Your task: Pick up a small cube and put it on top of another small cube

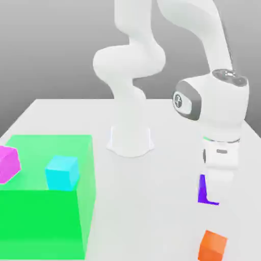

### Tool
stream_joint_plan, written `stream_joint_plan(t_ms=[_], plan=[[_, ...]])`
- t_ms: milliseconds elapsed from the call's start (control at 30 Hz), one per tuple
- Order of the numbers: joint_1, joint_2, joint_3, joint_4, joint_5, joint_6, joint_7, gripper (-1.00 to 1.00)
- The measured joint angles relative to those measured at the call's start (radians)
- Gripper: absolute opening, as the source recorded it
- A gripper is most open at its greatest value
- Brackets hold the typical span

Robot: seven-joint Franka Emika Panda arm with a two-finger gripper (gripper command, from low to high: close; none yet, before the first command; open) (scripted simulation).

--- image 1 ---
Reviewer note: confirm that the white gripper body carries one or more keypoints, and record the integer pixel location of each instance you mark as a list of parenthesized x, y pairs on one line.
[(220, 181)]

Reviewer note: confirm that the small purple cube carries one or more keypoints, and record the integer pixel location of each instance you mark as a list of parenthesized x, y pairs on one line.
[(202, 193)]

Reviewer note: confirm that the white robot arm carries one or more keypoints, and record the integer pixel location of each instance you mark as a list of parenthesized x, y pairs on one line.
[(130, 65)]

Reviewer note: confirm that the small orange cube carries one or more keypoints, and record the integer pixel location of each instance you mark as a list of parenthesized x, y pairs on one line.
[(212, 246)]

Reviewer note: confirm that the small cyan cube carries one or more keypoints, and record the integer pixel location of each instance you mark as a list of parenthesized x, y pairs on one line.
[(61, 175)]

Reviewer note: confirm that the small magenta cube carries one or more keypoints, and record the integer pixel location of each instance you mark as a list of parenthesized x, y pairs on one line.
[(8, 163)]

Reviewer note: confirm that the large green box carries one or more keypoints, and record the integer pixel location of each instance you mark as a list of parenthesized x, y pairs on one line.
[(40, 222)]

